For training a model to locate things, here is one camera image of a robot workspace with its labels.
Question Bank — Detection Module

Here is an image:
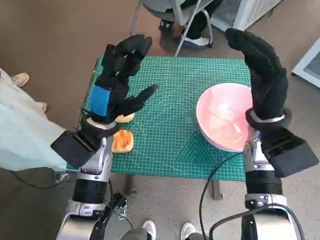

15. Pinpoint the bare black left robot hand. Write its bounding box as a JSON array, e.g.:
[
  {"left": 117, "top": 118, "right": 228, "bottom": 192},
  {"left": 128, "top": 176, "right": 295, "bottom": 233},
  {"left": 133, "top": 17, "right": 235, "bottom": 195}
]
[{"left": 86, "top": 34, "right": 160, "bottom": 125}]

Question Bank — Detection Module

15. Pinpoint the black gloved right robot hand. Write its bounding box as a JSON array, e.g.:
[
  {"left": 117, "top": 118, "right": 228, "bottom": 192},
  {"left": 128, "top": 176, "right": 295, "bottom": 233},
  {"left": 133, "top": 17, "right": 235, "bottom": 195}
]
[{"left": 225, "top": 28, "right": 289, "bottom": 121}]

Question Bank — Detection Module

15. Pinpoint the round pale toy bread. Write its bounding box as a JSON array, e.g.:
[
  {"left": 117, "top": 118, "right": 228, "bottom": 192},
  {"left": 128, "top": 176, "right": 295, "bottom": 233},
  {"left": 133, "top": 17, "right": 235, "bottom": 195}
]
[{"left": 114, "top": 112, "right": 136, "bottom": 124}]

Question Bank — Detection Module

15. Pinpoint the orange striped toy bread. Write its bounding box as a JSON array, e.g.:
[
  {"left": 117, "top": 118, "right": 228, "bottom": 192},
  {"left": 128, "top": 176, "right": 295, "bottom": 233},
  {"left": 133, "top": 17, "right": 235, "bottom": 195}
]
[{"left": 111, "top": 129, "right": 135, "bottom": 153}]

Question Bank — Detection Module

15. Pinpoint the pink bowl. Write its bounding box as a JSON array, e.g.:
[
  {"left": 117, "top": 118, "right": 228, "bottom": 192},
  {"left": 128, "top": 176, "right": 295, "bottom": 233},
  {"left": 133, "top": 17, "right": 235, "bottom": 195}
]
[{"left": 196, "top": 83, "right": 253, "bottom": 153}]

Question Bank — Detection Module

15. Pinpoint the white vented unit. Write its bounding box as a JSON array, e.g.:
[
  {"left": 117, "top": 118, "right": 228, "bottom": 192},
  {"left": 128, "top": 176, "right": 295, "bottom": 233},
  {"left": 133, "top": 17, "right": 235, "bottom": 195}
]
[{"left": 291, "top": 37, "right": 320, "bottom": 88}]

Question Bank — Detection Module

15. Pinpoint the green cutting mat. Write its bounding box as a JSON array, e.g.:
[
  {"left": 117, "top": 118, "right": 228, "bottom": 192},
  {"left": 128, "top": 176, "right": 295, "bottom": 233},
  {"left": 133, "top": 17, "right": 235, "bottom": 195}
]
[{"left": 79, "top": 55, "right": 253, "bottom": 181}]

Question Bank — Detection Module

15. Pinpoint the white mesh cabinet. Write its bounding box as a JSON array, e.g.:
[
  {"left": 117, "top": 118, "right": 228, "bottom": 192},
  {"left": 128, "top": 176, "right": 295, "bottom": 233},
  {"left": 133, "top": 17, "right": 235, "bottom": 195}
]
[{"left": 208, "top": 0, "right": 276, "bottom": 32}]

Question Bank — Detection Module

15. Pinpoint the grey table leg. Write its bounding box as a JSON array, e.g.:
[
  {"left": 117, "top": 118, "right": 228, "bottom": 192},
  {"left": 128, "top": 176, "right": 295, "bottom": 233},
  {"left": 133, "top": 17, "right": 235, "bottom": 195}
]
[
  {"left": 124, "top": 173, "right": 137, "bottom": 196},
  {"left": 212, "top": 178, "right": 223, "bottom": 200}
]

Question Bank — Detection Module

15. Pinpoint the person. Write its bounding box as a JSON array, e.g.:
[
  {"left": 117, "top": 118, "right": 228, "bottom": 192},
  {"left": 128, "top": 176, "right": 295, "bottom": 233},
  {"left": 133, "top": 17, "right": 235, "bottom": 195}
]
[
  {"left": 0, "top": 67, "right": 70, "bottom": 173},
  {"left": 119, "top": 219, "right": 208, "bottom": 240},
  {"left": 158, "top": 0, "right": 223, "bottom": 47}
]

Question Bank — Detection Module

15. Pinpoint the grey chair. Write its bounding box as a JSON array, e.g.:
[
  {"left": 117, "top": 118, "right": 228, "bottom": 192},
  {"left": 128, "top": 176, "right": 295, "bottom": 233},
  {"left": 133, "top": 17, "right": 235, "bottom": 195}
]
[{"left": 129, "top": 0, "right": 215, "bottom": 57}]

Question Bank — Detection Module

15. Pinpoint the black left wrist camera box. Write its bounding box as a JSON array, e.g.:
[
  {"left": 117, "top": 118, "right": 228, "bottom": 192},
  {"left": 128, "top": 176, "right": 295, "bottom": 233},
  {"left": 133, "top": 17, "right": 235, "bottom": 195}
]
[{"left": 50, "top": 131, "right": 97, "bottom": 170}]

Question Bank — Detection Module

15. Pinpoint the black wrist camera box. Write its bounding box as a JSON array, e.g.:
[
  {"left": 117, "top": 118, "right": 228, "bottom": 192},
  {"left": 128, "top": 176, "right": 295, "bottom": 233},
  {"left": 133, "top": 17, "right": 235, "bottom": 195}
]
[
  {"left": 50, "top": 131, "right": 97, "bottom": 170},
  {"left": 262, "top": 128, "right": 320, "bottom": 178}
]

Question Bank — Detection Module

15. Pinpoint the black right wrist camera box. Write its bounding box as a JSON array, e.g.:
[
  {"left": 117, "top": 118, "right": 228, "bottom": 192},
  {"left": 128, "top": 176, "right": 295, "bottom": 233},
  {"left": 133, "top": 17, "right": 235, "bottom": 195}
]
[{"left": 262, "top": 128, "right": 320, "bottom": 178}]

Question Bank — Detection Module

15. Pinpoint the black bar with wires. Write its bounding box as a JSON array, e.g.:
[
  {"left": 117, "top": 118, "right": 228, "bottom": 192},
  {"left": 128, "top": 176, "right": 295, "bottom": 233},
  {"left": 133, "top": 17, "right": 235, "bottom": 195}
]
[{"left": 109, "top": 191, "right": 128, "bottom": 213}]

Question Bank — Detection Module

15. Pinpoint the black floor cable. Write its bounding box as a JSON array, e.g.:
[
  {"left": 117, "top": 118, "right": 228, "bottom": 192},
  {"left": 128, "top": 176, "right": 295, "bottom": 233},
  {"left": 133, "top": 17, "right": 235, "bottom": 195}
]
[{"left": 9, "top": 171, "right": 58, "bottom": 188}]

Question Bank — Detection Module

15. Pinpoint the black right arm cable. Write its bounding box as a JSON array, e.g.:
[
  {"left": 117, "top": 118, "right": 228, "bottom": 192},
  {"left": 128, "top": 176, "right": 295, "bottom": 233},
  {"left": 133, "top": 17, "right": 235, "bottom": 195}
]
[
  {"left": 198, "top": 151, "right": 245, "bottom": 240},
  {"left": 209, "top": 205, "right": 305, "bottom": 240}
]

